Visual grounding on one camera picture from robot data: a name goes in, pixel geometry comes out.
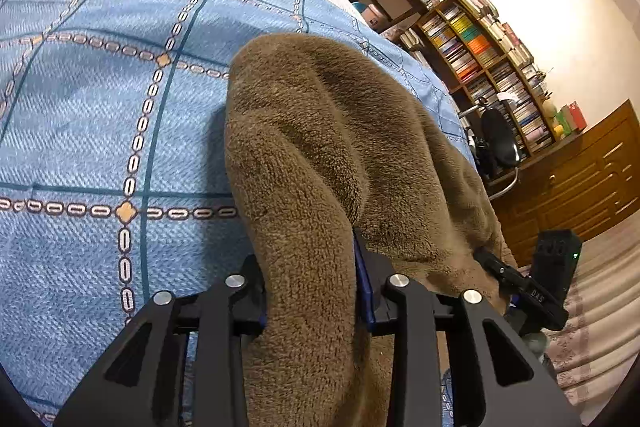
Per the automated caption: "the blue checked blanket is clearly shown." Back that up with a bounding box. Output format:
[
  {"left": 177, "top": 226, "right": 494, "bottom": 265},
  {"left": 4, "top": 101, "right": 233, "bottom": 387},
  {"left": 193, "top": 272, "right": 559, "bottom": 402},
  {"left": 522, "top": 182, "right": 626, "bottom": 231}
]
[{"left": 0, "top": 0, "right": 476, "bottom": 425}]

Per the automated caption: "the wooden bookshelf with books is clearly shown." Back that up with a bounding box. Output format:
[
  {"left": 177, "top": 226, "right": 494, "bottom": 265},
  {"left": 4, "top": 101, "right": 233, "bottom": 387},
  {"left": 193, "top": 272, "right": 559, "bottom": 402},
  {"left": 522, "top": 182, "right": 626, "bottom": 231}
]
[{"left": 399, "top": 0, "right": 589, "bottom": 158}]

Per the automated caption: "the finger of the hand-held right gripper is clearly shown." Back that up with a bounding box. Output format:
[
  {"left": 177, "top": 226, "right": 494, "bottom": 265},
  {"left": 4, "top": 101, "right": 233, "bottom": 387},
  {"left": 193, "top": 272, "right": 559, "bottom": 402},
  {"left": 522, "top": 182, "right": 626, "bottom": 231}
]
[{"left": 472, "top": 247, "right": 528, "bottom": 294}]

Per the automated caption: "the black office chair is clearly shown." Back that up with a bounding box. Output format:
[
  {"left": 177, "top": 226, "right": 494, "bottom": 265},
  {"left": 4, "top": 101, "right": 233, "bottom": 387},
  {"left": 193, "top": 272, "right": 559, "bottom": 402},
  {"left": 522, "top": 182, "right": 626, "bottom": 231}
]
[{"left": 459, "top": 103, "right": 522, "bottom": 201}]

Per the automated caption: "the brown fleece towel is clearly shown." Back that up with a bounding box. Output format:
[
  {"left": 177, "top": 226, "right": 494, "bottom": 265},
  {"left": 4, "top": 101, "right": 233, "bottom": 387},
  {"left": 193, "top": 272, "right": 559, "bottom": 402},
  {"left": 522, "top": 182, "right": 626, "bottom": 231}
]
[{"left": 224, "top": 33, "right": 521, "bottom": 427}]

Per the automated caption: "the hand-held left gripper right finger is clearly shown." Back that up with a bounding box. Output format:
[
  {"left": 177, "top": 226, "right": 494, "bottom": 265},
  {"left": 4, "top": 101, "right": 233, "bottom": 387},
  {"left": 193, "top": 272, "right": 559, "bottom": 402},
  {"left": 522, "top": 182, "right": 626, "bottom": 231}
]
[{"left": 351, "top": 228, "right": 583, "bottom": 427}]

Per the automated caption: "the wooden cabinet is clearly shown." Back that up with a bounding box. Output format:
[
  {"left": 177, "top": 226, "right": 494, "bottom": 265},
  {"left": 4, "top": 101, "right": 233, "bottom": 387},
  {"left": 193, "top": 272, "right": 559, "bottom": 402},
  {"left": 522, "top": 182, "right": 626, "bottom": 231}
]
[{"left": 491, "top": 99, "right": 640, "bottom": 269}]

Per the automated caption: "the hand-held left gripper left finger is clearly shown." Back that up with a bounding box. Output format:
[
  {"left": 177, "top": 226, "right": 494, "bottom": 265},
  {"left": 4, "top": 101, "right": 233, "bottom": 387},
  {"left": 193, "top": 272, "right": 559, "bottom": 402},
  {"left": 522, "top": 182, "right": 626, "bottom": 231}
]
[{"left": 52, "top": 254, "right": 269, "bottom": 427}]

